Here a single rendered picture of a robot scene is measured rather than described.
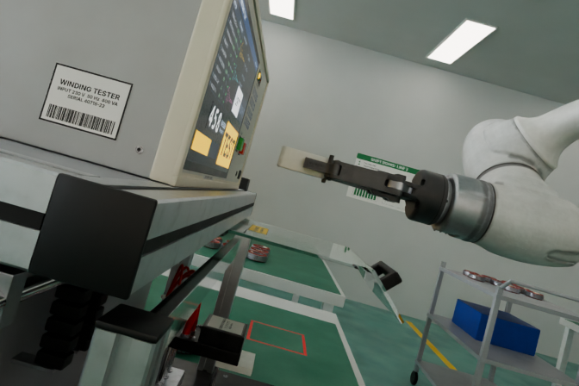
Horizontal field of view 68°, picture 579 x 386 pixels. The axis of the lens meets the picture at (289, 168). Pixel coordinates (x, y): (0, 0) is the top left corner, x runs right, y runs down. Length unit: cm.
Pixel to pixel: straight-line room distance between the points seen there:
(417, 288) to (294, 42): 367
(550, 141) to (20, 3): 69
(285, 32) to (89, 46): 578
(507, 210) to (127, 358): 52
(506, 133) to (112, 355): 66
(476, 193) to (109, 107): 47
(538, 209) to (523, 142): 13
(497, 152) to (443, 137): 541
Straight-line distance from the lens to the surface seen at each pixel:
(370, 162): 586
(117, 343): 24
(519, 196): 66
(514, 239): 65
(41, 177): 22
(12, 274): 27
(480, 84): 647
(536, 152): 75
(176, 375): 74
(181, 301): 32
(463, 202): 62
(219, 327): 67
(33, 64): 39
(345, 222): 580
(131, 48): 37
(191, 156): 37
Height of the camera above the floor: 113
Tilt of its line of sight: 3 degrees up
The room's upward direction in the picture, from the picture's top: 16 degrees clockwise
